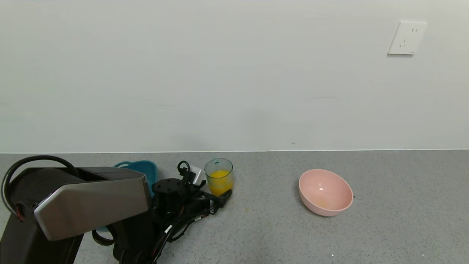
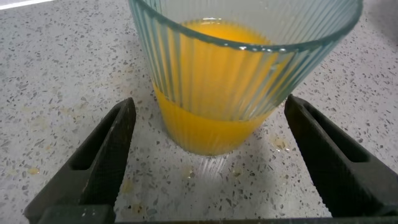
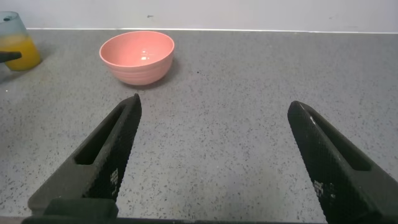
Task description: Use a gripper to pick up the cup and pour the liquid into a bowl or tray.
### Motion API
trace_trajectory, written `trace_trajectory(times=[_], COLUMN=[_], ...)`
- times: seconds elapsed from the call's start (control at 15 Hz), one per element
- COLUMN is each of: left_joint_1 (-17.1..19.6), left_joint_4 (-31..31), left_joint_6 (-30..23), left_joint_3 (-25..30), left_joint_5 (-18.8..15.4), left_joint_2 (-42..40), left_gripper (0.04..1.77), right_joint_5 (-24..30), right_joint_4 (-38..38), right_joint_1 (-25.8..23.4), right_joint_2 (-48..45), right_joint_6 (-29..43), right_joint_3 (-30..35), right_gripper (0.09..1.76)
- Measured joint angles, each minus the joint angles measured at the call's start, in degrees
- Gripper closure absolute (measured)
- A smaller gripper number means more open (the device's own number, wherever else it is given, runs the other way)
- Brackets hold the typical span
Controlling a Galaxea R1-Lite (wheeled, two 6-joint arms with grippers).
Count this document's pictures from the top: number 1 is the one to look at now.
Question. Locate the pink bowl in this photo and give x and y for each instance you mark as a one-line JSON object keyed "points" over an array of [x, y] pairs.
{"points": [[324, 192]]}

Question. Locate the white wall socket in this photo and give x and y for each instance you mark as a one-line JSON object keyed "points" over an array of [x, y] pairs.
{"points": [[407, 38]]}

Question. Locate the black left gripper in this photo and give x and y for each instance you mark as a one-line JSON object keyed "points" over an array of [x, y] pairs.
{"points": [[169, 196]]}

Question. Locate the teal plastic basin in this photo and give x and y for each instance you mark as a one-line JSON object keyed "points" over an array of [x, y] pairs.
{"points": [[146, 169]]}

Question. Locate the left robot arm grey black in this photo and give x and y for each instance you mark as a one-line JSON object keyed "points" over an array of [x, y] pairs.
{"points": [[91, 201]]}

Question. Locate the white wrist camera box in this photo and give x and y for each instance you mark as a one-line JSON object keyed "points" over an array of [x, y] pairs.
{"points": [[196, 175]]}

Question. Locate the orange juice liquid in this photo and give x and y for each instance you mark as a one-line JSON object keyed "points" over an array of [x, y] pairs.
{"points": [[220, 183]]}

